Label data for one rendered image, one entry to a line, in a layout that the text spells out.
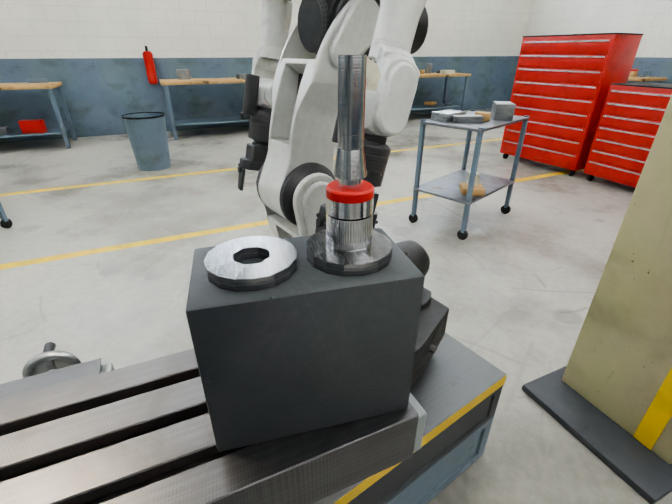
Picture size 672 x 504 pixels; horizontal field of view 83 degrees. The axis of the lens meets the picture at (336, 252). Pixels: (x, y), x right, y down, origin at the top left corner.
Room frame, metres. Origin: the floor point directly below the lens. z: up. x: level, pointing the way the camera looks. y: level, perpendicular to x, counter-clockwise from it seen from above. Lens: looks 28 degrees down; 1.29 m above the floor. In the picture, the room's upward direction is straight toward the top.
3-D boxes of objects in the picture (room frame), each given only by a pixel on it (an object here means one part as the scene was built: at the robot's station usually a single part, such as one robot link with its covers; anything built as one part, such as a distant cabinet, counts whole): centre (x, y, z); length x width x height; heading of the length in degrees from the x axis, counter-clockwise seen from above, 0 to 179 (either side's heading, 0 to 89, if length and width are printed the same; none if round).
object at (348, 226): (0.35, -0.01, 1.14); 0.05 x 0.05 x 0.05
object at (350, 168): (0.35, -0.01, 1.23); 0.03 x 0.03 x 0.11
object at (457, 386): (0.91, -0.02, 0.20); 0.78 x 0.68 x 0.40; 125
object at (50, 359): (0.63, 0.66, 0.61); 0.16 x 0.12 x 0.12; 24
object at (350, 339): (0.34, 0.03, 1.01); 0.22 x 0.12 x 0.20; 105
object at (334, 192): (0.35, -0.01, 1.17); 0.05 x 0.05 x 0.01
